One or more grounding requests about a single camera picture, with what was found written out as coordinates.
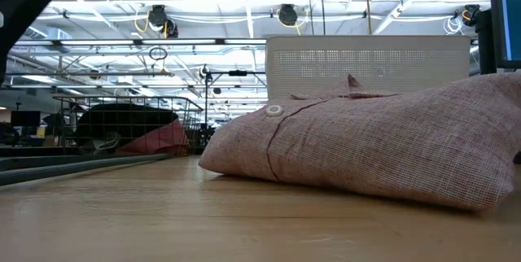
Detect maroon cloth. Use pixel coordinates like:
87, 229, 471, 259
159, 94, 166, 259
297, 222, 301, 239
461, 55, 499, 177
116, 118, 190, 157

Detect black cloth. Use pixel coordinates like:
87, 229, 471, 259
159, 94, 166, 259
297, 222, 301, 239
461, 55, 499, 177
75, 103, 180, 151

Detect light grey cloth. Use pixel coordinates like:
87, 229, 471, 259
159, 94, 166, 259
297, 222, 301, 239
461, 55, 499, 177
91, 131, 123, 153

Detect white plastic bin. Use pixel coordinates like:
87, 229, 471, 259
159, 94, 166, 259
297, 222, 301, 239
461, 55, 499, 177
265, 34, 472, 103

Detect pink button shirt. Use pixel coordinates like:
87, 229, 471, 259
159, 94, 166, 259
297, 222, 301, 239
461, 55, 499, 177
198, 71, 521, 213

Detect computer monitor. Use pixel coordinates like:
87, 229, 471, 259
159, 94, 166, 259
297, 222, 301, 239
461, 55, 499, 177
474, 0, 521, 76

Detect grey metal bars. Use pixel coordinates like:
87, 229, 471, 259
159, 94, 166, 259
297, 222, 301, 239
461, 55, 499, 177
0, 152, 174, 187

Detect background dark monitor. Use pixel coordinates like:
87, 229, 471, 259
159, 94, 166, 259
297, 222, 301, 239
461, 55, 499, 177
10, 110, 42, 129

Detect black ceiling cable reel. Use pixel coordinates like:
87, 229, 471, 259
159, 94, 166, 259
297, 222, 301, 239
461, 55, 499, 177
277, 3, 299, 27
147, 4, 180, 39
462, 4, 482, 27

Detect black camera stand pole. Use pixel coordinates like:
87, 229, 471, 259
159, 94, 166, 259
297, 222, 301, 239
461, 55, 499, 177
199, 64, 249, 149

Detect dark wire basket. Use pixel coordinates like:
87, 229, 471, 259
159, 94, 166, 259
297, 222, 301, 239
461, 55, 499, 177
52, 94, 204, 157

